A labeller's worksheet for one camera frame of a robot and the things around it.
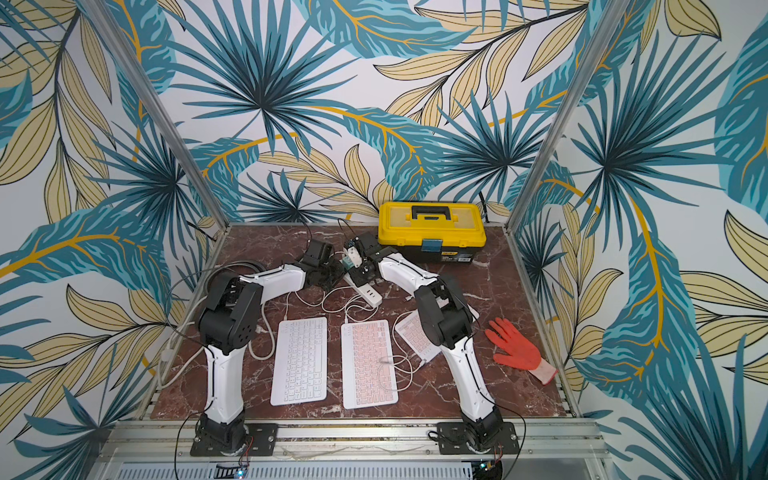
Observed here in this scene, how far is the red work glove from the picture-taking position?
2.86 ft

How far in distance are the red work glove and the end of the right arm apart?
17.0 inches

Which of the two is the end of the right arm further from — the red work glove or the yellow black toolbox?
the red work glove

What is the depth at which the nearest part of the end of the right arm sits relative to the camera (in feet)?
2.52
